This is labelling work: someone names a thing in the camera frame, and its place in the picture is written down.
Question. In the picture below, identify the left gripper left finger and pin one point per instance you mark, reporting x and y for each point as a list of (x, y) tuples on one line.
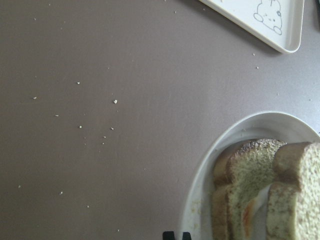
[(168, 235)]

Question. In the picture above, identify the cream rabbit tray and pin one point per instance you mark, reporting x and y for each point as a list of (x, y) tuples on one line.
[(278, 23)]

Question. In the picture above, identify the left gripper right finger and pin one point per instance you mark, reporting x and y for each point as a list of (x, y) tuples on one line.
[(186, 236)]

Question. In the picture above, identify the white round plate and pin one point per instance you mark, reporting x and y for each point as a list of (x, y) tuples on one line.
[(196, 216)]

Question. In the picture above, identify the bread slice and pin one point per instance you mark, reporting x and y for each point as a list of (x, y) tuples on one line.
[(293, 207), (240, 172)]

